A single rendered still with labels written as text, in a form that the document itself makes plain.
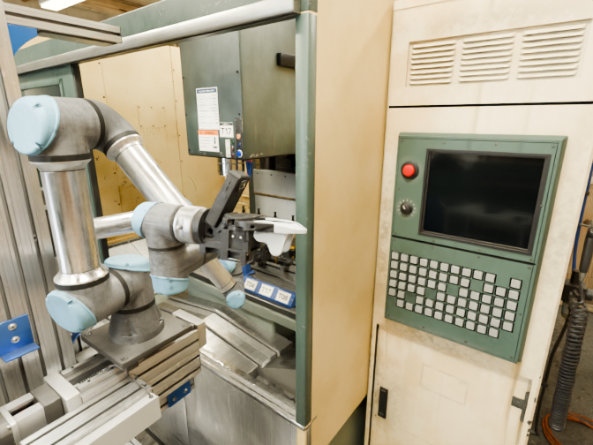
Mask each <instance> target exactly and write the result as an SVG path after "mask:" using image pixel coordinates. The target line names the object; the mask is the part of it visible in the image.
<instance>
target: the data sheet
mask: <svg viewBox="0 0 593 445"><path fill-rule="evenodd" d="M196 93H197V104H198V117H199V129H205V130H220V127H219V112H218V97H217V87H207V88H196Z"/></svg>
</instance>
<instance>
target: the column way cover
mask: <svg viewBox="0 0 593 445"><path fill-rule="evenodd" d="M253 186H254V194H255V205H256V214H257V213H258V209H257V208H260V210H259V212H260V214H261V215H262V216H272V217H274V212H277V213H276V215H277V218H281V219H286V220H289V221H291V220H292V215H294V220H295V222H296V173H293V172H285V171H277V170H256V169H254V170H253Z"/></svg>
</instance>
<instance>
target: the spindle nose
mask: <svg viewBox="0 0 593 445"><path fill-rule="evenodd" d="M231 170H241V171H242V172H245V166H244V161H240V160H234V159H224V158H217V171H218V175H219V176H224V177H226V176H227V175H228V174H229V172H230V171H231Z"/></svg>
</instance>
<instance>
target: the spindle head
mask: <svg viewBox="0 0 593 445"><path fill-rule="evenodd" d="M179 49H180V60H181V71H182V81H183V92H184V112H185V123H186V133H187V144H188V154H189V155H196V156H205V157H215V158H224V159H234V160H236V124H235V117H241V118H242V127H243V151H244V161H247V160H254V159H261V158H268V157H276V156H283V155H295V154H296V19H290V20H285V21H282V22H277V23H273V24H268V25H264V26H256V27H252V28H247V29H244V30H239V31H235V32H230V33H226V34H218V35H214V36H210V37H206V38H201V39H197V40H193V41H185V42H180V43H179ZM207 87H217V97H218V112H219V123H233V132H234V138H229V137H220V130H205V129H199V117H198V104H197V93H196V88H207ZM199 130H205V131H218V140H219V152H214V151H203V150H199ZM226 140H229V142H230V141H231V140H234V141H235V143H234V145H231V144H230V147H232V146H233V147H234V148H235V151H234V152H232V151H231V149H230V157H227V156H226ZM231 153H234V154H235V158H232V157H231Z"/></svg>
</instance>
